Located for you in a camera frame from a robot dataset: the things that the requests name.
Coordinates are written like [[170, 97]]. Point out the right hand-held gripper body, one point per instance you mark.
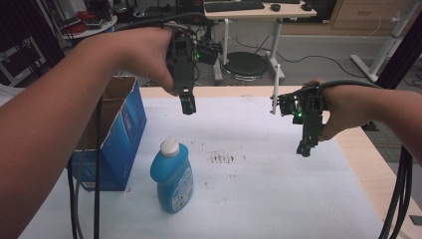
[[312, 106]]

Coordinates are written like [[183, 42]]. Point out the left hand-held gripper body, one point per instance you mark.
[[182, 63]]

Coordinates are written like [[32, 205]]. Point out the blue cardboard box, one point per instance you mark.
[[122, 132]]

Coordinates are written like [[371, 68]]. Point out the blue detergent bottle white cap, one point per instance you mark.
[[174, 179]]

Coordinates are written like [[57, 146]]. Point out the person's right hand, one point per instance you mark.
[[345, 106]]

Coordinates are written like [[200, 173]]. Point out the person's left hand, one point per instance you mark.
[[142, 53]]

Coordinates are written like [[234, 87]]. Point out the round black stool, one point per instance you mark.
[[245, 64]]

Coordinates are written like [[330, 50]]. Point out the black keyboard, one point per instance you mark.
[[234, 5]]

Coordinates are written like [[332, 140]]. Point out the wooden desk white legs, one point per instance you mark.
[[258, 13]]

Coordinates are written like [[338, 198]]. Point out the white metal stand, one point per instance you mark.
[[384, 49]]

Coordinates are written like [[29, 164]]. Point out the round white table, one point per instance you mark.
[[96, 29]]

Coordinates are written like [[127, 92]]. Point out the black computer mouse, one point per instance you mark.
[[275, 7], [306, 6]]

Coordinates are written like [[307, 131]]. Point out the black curtain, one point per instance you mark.
[[20, 23], [403, 56]]

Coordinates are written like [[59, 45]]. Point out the wooden drawer cabinet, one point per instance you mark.
[[365, 16]]

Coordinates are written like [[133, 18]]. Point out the black framed case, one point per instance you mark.
[[20, 63]]

